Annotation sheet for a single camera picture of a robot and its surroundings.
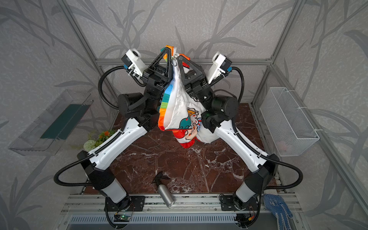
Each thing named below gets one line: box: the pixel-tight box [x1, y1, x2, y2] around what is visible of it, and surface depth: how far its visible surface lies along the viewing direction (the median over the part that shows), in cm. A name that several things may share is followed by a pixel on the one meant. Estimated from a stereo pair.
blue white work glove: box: [263, 193, 294, 230], surface depth 72 cm
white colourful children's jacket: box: [157, 46, 219, 149], surface depth 50 cm
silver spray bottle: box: [151, 171, 176, 208], surface depth 78 cm
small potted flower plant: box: [83, 129, 117, 152], surface depth 78 cm
